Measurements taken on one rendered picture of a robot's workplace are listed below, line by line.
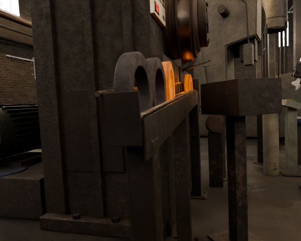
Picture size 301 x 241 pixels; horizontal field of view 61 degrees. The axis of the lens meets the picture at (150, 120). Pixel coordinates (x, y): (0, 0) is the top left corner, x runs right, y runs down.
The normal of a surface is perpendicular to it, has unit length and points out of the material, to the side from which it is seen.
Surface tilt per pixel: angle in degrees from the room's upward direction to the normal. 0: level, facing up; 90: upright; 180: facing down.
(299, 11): 90
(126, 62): 50
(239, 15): 90
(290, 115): 90
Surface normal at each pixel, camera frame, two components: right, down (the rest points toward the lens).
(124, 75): -0.26, -0.27
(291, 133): -0.26, 0.08
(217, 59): -0.49, 0.09
